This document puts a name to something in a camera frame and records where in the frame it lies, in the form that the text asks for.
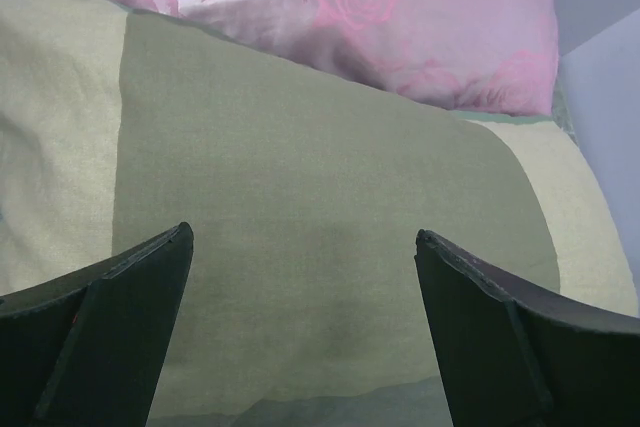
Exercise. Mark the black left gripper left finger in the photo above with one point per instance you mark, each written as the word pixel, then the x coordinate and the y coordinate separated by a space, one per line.
pixel 87 348

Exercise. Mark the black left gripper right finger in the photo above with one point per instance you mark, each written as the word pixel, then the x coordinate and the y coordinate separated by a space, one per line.
pixel 511 353

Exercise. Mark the blue green brown pillowcase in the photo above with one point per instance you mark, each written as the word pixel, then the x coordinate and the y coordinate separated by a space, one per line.
pixel 305 193

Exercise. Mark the pink satin rose pillow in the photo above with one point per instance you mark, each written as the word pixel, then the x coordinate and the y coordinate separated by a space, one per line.
pixel 496 56

